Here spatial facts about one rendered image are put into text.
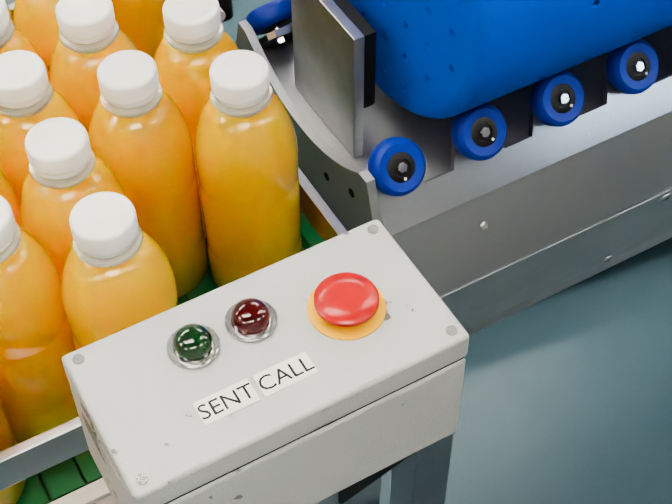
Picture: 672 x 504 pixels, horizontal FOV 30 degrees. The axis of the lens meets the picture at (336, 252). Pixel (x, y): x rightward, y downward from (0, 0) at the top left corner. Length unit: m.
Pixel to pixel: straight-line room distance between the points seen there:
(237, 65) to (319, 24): 0.16
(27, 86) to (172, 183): 0.12
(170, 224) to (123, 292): 0.15
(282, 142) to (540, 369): 1.23
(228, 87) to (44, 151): 0.12
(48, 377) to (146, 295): 0.11
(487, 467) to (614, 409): 0.23
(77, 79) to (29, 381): 0.21
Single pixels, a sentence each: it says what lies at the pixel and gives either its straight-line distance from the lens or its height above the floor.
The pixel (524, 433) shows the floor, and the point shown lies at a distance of 1.96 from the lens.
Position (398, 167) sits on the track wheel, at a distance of 0.95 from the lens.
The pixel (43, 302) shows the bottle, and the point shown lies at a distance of 0.79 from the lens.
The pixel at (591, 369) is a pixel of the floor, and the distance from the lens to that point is 2.04.
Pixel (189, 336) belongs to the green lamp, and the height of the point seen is 1.11.
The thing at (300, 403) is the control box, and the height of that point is 1.10.
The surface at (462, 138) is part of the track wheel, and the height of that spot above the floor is 0.97.
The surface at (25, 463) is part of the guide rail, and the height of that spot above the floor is 0.97.
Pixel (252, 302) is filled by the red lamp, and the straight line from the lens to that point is 0.68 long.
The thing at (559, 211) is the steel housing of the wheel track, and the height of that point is 0.86.
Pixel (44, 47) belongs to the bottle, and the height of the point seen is 1.04.
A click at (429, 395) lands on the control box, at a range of 0.71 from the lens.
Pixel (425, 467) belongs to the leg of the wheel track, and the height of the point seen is 0.45.
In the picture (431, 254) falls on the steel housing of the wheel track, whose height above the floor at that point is 0.87.
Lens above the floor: 1.65
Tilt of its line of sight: 50 degrees down
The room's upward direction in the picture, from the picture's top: 1 degrees counter-clockwise
